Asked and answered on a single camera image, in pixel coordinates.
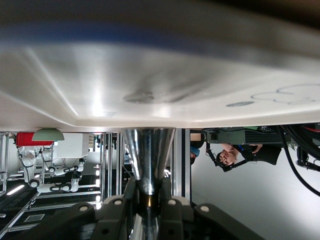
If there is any steel double jigger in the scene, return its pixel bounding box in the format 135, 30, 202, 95
121, 127, 176, 240

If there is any aluminium frame post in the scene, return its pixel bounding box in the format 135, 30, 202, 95
99, 132, 123, 201
172, 128, 192, 206

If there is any person in black shirt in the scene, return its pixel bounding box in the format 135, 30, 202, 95
215, 143, 283, 174

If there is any green ceramic bowl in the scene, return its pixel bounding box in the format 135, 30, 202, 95
31, 128, 65, 142

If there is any grey equipment box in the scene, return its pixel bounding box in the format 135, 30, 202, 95
206, 127, 292, 146

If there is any red box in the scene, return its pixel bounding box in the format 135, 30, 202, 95
15, 132, 55, 148

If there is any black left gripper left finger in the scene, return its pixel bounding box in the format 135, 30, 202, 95
17, 179, 137, 240

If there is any cream rabbit print tray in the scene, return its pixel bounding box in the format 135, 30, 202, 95
0, 41, 320, 133

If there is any person with blue mask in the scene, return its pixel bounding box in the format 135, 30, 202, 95
189, 133, 205, 166

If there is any black cable bundle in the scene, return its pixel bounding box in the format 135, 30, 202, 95
276, 123, 320, 197

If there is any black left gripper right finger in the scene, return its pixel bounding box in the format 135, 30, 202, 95
159, 181, 265, 240

